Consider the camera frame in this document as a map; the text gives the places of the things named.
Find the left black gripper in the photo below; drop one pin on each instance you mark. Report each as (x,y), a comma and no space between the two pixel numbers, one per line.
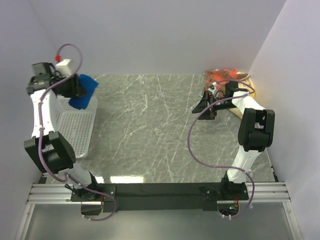
(77,89)

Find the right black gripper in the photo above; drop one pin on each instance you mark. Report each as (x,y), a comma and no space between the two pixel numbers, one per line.
(209,114)

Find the blue towel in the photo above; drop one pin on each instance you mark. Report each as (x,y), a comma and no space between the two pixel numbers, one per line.
(87,89)

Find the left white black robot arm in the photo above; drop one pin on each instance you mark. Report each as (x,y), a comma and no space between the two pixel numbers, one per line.
(50,130)

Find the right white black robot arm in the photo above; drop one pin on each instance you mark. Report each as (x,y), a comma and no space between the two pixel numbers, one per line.
(255,132)

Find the white perforated plastic basket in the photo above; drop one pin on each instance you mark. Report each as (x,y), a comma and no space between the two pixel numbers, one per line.
(76,125)

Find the brown orange towel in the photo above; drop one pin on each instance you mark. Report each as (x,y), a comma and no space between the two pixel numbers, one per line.
(212,76)

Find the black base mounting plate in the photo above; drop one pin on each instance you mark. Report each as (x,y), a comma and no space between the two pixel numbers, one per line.
(166,196)

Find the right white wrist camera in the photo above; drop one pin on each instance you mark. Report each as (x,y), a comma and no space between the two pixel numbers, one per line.
(213,89)

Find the aluminium rail frame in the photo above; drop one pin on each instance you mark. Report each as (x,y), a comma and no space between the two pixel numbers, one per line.
(143,171)

